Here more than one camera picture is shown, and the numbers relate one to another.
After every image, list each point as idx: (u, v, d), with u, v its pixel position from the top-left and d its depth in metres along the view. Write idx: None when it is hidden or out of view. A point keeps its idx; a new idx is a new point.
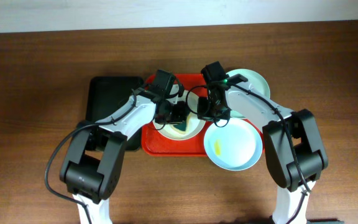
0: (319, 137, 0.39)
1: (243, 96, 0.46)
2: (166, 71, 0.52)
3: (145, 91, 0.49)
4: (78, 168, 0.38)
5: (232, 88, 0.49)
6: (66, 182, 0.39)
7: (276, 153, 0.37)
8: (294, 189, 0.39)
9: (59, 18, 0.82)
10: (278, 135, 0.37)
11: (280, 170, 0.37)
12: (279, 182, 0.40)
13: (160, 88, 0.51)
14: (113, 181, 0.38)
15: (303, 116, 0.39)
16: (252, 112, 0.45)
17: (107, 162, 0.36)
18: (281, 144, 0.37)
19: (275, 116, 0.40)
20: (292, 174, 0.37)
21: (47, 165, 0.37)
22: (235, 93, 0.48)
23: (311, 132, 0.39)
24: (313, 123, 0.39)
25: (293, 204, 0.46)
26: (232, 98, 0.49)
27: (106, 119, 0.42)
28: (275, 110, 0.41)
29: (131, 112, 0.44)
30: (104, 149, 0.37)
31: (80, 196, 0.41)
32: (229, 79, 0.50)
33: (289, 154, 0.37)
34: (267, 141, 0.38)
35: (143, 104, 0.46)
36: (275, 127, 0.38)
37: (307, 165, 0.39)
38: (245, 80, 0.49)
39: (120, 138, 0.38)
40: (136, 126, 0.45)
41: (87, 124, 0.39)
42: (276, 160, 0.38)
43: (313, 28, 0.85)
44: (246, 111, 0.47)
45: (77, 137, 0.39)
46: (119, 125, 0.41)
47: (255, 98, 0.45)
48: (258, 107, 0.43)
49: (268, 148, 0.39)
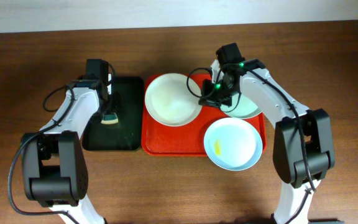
0: (330, 139, 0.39)
1: (259, 84, 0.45)
2: (96, 59, 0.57)
3: (79, 82, 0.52)
4: (41, 182, 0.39)
5: (248, 74, 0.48)
6: (36, 200, 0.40)
7: (286, 149, 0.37)
8: (298, 185, 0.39)
9: (61, 19, 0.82)
10: (291, 131, 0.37)
11: (287, 166, 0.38)
12: (283, 177, 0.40)
13: (96, 75, 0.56)
14: (81, 178, 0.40)
15: (318, 115, 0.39)
16: (265, 102, 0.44)
17: (69, 163, 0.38)
18: (291, 141, 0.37)
19: (290, 112, 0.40)
20: (298, 172, 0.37)
21: (10, 190, 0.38)
22: (251, 79, 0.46)
23: (323, 133, 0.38)
24: (327, 124, 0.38)
25: (295, 204, 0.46)
26: (247, 84, 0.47)
27: (49, 124, 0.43)
28: (291, 106, 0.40)
29: (74, 107, 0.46)
30: (59, 152, 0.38)
31: (57, 206, 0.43)
32: (245, 63, 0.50)
33: (298, 150, 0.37)
34: (278, 137, 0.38)
35: (82, 95, 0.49)
36: (288, 122, 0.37)
37: (315, 163, 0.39)
38: (261, 66, 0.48)
39: (69, 136, 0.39)
40: (82, 116, 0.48)
41: (32, 135, 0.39)
42: (283, 156, 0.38)
43: (312, 28, 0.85)
44: (259, 101, 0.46)
45: (27, 152, 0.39)
46: (65, 124, 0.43)
47: (271, 88, 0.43)
48: (274, 99, 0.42)
49: (277, 143, 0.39)
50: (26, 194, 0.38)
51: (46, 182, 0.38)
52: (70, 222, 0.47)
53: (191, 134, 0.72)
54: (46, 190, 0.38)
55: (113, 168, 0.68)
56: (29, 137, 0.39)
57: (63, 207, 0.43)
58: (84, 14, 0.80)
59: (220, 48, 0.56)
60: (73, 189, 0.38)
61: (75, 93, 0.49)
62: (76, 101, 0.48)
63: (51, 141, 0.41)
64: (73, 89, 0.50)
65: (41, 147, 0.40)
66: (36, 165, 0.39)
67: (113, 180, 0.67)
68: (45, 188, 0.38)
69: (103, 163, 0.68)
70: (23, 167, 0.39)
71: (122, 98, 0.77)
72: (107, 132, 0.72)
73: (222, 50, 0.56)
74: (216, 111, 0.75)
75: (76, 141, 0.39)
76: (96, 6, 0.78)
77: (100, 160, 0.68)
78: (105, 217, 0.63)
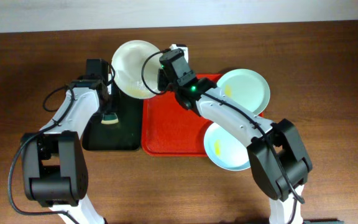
0: (302, 145, 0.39)
1: (217, 106, 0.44)
2: (96, 58, 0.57)
3: (79, 82, 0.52)
4: (40, 182, 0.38)
5: (202, 98, 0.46)
6: (36, 200, 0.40)
7: (265, 171, 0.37)
8: (285, 198, 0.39)
9: (60, 19, 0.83)
10: (263, 152, 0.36)
11: (270, 185, 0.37)
12: (270, 193, 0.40)
13: (96, 75, 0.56)
14: (81, 179, 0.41)
15: (284, 127, 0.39)
16: (228, 125, 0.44)
17: (67, 166, 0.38)
18: (267, 161, 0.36)
19: (256, 130, 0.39)
20: (282, 186, 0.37)
21: (10, 188, 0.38)
22: (207, 102, 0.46)
23: (294, 142, 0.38)
24: (295, 132, 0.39)
25: (286, 213, 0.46)
26: (206, 108, 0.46)
27: (49, 124, 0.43)
28: (255, 124, 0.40)
29: (74, 107, 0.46)
30: (59, 152, 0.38)
31: (57, 205, 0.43)
32: (197, 86, 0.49)
33: (276, 167, 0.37)
34: (253, 159, 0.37)
35: (82, 95, 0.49)
36: (258, 144, 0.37)
37: (294, 173, 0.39)
38: (214, 86, 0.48)
39: (69, 137, 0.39)
40: (83, 116, 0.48)
41: (32, 135, 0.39)
42: (264, 177, 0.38)
43: (312, 28, 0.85)
44: (222, 124, 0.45)
45: (27, 152, 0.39)
46: (65, 124, 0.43)
47: (229, 109, 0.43)
48: (236, 121, 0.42)
49: (254, 165, 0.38)
50: (26, 195, 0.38)
51: (46, 183, 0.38)
52: (70, 222, 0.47)
53: (191, 134, 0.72)
54: (46, 190, 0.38)
55: (113, 167, 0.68)
56: (29, 137, 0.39)
57: (63, 206, 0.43)
58: (85, 14, 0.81)
59: (168, 60, 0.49)
60: (73, 189, 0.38)
61: (75, 93, 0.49)
62: (76, 101, 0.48)
63: (51, 141, 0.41)
64: (73, 88, 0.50)
65: (41, 147, 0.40)
66: (36, 165, 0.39)
67: (113, 180, 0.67)
68: (45, 189, 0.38)
69: (103, 163, 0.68)
70: (23, 167, 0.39)
71: (122, 98, 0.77)
72: (107, 132, 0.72)
73: (171, 64, 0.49)
74: None
75: (76, 141, 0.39)
76: (96, 6, 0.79)
77: (100, 160, 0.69)
78: (105, 217, 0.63)
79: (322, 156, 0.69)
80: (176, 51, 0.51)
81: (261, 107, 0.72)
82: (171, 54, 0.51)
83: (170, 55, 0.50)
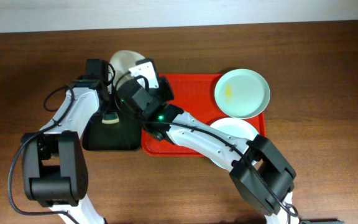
0: (281, 157, 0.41)
1: (189, 133, 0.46)
2: (96, 58, 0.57)
3: (79, 82, 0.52)
4: (40, 183, 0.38)
5: (172, 127, 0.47)
6: (36, 200, 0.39)
7: (253, 193, 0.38)
8: (278, 211, 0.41)
9: (60, 18, 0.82)
10: (247, 176, 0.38)
11: (260, 204, 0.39)
12: (263, 210, 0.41)
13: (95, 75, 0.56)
14: (81, 179, 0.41)
15: (259, 144, 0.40)
16: (205, 151, 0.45)
17: (68, 166, 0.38)
18: (252, 183, 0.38)
19: (233, 153, 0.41)
20: (271, 203, 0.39)
21: (10, 186, 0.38)
22: (179, 130, 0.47)
23: (273, 156, 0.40)
24: (271, 146, 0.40)
25: (281, 218, 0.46)
26: (178, 137, 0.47)
27: (49, 124, 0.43)
28: (231, 147, 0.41)
29: (74, 107, 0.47)
30: (59, 152, 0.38)
31: (57, 206, 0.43)
32: (165, 116, 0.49)
33: (261, 186, 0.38)
34: (239, 184, 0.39)
35: (82, 95, 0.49)
36: (240, 168, 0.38)
37: (279, 185, 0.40)
38: (180, 112, 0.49)
39: (69, 136, 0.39)
40: (83, 117, 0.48)
41: (32, 135, 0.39)
42: (253, 198, 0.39)
43: (312, 28, 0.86)
44: (198, 150, 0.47)
45: (27, 152, 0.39)
46: (65, 124, 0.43)
47: (202, 133, 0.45)
48: (213, 145, 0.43)
49: (241, 188, 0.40)
50: (27, 195, 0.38)
51: (46, 183, 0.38)
52: (70, 221, 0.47)
53: None
54: (46, 190, 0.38)
55: (113, 167, 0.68)
56: (29, 137, 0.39)
57: (63, 207, 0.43)
58: (85, 14, 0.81)
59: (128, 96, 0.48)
60: (73, 189, 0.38)
61: (75, 93, 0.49)
62: (75, 102, 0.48)
63: (51, 141, 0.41)
64: (73, 89, 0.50)
65: (41, 146, 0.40)
66: (36, 165, 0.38)
67: (113, 180, 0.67)
68: (45, 188, 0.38)
69: (103, 163, 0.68)
70: (24, 167, 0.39)
71: None
72: (107, 132, 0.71)
73: (132, 100, 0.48)
74: (216, 111, 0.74)
75: (76, 140, 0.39)
76: (96, 6, 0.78)
77: (100, 160, 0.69)
78: (105, 217, 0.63)
79: (322, 156, 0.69)
80: (133, 82, 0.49)
81: (261, 107, 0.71)
82: (130, 88, 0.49)
83: (129, 90, 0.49)
